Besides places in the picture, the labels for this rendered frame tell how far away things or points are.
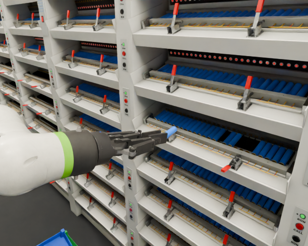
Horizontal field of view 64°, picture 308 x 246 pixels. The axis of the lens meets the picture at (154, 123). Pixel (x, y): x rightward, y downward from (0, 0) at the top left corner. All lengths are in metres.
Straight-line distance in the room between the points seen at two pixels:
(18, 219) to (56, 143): 1.74
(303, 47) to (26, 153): 0.59
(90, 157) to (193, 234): 0.70
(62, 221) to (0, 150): 1.63
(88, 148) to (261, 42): 0.47
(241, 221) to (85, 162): 0.59
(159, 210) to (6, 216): 1.37
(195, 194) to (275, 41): 0.60
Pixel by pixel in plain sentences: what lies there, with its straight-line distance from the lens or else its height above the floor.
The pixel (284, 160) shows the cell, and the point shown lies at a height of 0.98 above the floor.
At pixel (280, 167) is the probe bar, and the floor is 0.97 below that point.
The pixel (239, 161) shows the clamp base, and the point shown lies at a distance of 0.80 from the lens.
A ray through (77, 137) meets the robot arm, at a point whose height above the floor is 1.14.
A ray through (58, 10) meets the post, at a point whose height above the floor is 1.41.
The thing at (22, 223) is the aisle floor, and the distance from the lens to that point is 2.15.
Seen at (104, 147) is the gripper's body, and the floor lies 1.11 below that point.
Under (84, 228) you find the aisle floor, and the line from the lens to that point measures 1.96.
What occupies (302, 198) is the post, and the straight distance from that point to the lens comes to 0.75.
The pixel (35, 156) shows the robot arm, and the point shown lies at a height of 1.14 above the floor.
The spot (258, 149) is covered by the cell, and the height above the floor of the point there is 0.98.
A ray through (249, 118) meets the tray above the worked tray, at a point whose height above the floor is 1.11.
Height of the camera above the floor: 1.35
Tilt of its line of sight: 22 degrees down
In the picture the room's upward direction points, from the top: straight up
